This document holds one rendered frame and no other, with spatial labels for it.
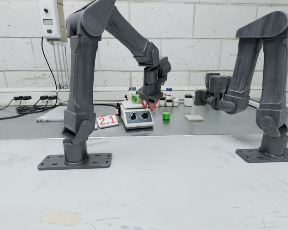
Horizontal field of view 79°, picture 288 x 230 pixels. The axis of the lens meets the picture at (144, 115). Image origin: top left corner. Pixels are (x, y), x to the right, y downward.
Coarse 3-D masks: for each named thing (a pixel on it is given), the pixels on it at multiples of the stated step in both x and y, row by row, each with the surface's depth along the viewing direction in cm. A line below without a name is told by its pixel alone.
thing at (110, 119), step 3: (99, 117) 82; (102, 117) 83; (105, 117) 83; (108, 117) 84; (111, 117) 84; (114, 117) 85; (99, 120) 81; (102, 120) 82; (105, 120) 82; (108, 120) 83; (111, 120) 83; (114, 120) 84; (99, 123) 80; (102, 123) 81; (105, 123) 81; (108, 123) 82; (111, 123) 82
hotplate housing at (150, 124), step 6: (126, 108) 85; (132, 108) 84; (138, 108) 85; (150, 114) 82; (126, 120) 77; (126, 126) 76; (132, 126) 77; (138, 126) 78; (144, 126) 78; (150, 126) 79
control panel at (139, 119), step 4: (128, 112) 81; (132, 112) 81; (136, 112) 81; (140, 112) 82; (144, 112) 82; (148, 112) 82; (128, 116) 79; (136, 116) 79; (140, 116) 80; (148, 116) 80; (128, 120) 77; (132, 120) 77; (136, 120) 78; (140, 120) 78; (144, 120) 78; (148, 120) 79; (152, 120) 79
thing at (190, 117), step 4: (192, 96) 92; (192, 100) 92; (192, 104) 93; (192, 108) 93; (192, 112) 94; (188, 116) 93; (192, 116) 93; (196, 116) 93; (200, 116) 93; (188, 120) 89; (192, 120) 89; (196, 120) 89
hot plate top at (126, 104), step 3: (123, 102) 90; (126, 102) 90; (129, 102) 90; (144, 102) 90; (123, 105) 83; (126, 105) 83; (129, 105) 83; (132, 105) 83; (135, 105) 83; (138, 105) 83; (141, 105) 83; (147, 105) 84
